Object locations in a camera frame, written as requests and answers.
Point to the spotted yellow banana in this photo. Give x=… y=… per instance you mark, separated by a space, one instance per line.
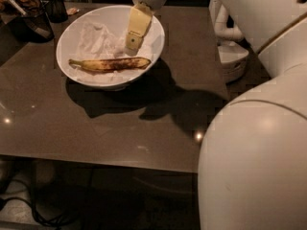
x=111 y=65

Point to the crumpled white paper napkin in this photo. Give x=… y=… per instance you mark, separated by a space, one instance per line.
x=105 y=40

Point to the dark bag with pen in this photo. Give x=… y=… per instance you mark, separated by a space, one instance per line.
x=31 y=22

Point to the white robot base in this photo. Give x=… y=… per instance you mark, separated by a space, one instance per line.
x=233 y=58

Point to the black mesh pen cup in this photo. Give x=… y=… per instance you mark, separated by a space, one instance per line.
x=56 y=10

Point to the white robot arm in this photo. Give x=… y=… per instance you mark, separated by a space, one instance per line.
x=253 y=160

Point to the white ceramic bowl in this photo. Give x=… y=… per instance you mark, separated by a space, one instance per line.
x=69 y=38

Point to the small tan wrapper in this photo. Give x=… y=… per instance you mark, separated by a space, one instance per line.
x=72 y=11

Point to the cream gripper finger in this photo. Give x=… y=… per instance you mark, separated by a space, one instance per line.
x=139 y=22

